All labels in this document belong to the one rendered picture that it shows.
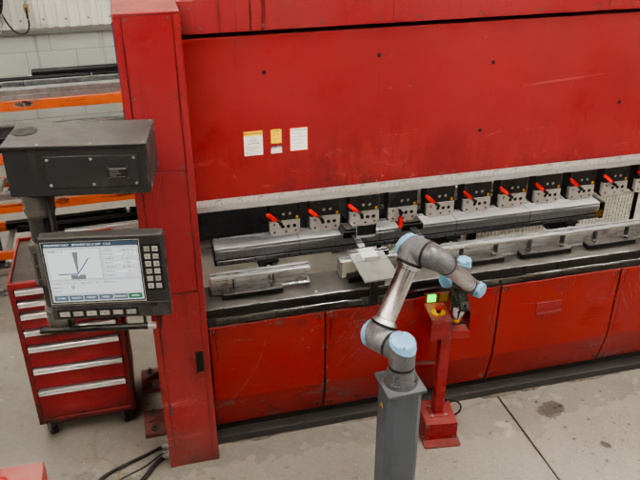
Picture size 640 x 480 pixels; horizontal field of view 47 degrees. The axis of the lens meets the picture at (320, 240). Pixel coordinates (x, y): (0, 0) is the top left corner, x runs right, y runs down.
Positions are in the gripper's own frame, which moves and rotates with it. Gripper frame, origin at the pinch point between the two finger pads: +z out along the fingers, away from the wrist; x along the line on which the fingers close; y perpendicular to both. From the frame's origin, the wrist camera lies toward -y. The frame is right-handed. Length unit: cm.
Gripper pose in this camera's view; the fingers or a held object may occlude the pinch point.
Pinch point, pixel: (457, 318)
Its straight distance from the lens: 381.8
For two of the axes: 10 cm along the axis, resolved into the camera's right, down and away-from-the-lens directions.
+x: -9.9, 0.6, -1.1
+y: -1.2, -5.5, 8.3
